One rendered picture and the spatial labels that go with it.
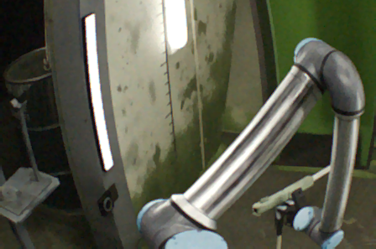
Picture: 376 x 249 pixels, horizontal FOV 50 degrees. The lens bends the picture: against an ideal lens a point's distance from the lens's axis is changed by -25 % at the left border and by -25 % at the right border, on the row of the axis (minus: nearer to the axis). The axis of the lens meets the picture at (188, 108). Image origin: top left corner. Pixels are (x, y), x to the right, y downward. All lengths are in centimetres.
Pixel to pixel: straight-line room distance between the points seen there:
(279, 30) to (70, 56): 97
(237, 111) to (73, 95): 153
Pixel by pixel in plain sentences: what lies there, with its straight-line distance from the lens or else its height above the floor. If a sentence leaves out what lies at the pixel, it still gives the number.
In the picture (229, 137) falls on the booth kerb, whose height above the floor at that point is 13.
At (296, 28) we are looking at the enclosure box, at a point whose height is 104.
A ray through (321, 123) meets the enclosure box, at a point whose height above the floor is 53.
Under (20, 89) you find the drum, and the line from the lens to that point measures 244.
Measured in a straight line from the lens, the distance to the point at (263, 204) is 178.
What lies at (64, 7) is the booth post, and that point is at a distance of 172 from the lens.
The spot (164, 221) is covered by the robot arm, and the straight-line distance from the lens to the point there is 121.
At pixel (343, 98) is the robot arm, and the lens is 115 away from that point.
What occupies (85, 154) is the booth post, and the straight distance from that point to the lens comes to 192.
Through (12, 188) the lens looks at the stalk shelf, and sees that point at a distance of 165.
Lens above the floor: 165
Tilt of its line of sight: 26 degrees down
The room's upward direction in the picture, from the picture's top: 5 degrees counter-clockwise
